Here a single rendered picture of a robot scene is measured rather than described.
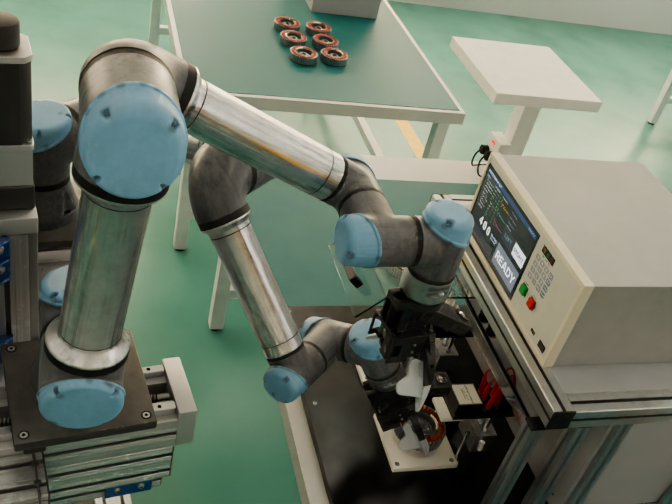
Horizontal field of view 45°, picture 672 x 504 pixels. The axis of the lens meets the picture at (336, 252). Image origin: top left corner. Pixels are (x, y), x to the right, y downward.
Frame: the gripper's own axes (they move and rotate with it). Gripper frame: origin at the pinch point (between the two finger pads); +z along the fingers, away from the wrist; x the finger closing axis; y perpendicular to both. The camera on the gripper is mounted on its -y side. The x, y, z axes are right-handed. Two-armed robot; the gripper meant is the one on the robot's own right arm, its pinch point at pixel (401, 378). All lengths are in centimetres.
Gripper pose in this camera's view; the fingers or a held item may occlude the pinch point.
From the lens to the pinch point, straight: 139.8
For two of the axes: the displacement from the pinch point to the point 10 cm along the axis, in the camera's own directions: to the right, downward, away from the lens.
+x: 3.8, 6.2, -6.9
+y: -9.0, 0.8, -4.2
